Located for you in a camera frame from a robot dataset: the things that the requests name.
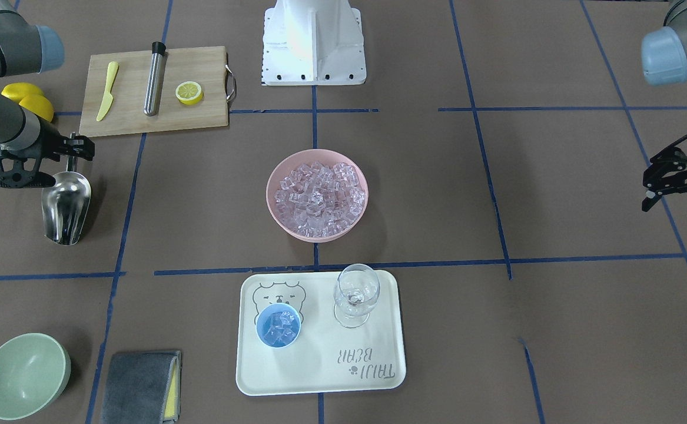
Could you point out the green bowl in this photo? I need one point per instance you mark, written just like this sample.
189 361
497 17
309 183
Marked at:
34 371

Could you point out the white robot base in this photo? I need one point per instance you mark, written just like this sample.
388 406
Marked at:
313 43

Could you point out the blue cup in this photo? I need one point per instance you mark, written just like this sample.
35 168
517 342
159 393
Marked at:
267 311

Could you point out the cream bear print tray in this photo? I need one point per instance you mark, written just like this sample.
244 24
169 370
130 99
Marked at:
325 357

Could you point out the pink bowl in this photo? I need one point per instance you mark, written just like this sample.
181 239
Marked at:
314 154

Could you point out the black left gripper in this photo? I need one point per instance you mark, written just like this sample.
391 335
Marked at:
674 175

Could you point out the pile of clear ice cubes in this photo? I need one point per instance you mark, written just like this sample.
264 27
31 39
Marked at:
317 200

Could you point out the yellow plastic knife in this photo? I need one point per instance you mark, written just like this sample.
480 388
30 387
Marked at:
107 96

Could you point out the clear wine glass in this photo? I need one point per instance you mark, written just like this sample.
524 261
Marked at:
355 295

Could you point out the ice cubes in blue cup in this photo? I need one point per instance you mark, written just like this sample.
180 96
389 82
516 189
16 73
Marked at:
281 329

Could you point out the steel cylinder tool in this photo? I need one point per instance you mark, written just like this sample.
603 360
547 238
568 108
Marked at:
155 79

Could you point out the whole yellow lemon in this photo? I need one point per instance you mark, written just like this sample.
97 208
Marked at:
39 105

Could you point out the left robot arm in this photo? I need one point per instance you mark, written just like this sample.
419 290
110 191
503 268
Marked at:
664 61

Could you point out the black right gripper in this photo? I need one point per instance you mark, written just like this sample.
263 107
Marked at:
50 145

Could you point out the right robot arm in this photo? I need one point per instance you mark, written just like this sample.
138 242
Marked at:
26 139

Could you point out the metal ice scoop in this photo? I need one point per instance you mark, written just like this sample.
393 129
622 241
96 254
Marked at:
65 205

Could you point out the lemon half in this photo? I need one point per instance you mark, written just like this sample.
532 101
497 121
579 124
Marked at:
189 93

